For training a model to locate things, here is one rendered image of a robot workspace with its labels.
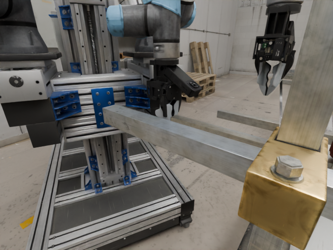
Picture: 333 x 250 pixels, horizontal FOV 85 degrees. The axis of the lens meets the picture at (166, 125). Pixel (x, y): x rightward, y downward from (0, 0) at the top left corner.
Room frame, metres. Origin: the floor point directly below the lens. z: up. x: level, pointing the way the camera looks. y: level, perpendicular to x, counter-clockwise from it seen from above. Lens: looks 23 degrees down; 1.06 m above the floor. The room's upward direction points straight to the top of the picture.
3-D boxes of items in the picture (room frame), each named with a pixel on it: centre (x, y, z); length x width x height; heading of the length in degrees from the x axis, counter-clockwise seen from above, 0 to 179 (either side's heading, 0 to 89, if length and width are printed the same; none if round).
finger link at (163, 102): (0.53, 0.00, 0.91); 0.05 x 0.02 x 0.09; 140
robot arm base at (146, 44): (0.93, 0.07, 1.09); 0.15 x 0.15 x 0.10
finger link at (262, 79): (0.51, -0.26, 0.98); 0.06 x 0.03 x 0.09; 140
